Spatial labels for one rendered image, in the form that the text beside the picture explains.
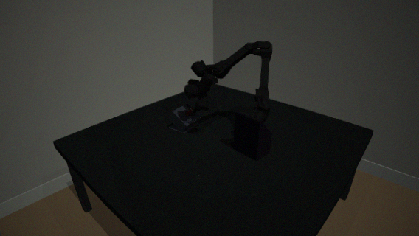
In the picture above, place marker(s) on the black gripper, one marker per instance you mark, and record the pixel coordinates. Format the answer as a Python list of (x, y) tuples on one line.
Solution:
[(200, 104)]

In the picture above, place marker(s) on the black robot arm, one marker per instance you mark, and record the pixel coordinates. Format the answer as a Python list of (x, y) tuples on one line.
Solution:
[(220, 70)]

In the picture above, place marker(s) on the grey square panel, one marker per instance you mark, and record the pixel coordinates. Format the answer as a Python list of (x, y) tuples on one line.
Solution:
[(181, 122)]

